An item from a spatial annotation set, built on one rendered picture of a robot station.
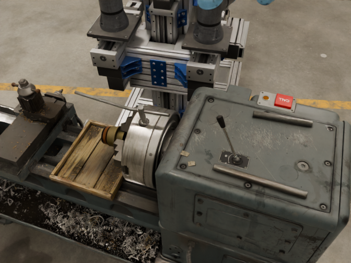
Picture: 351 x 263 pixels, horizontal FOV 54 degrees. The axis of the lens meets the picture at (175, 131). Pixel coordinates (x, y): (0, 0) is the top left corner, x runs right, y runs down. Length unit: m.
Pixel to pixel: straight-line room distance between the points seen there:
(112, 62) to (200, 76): 0.45
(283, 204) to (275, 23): 3.33
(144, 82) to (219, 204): 1.05
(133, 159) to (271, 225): 0.51
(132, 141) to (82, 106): 1.97
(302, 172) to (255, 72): 2.40
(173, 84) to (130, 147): 0.79
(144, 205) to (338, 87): 2.49
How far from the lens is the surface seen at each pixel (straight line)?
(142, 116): 1.19
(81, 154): 1.64
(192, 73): 1.68
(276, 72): 3.49
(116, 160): 1.29
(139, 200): 1.47
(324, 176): 1.15
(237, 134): 1.17
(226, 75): 3.03
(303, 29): 4.19
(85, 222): 1.80
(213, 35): 1.70
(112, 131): 1.38
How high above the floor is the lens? 2.14
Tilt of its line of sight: 49 degrees down
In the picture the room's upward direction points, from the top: 1 degrees counter-clockwise
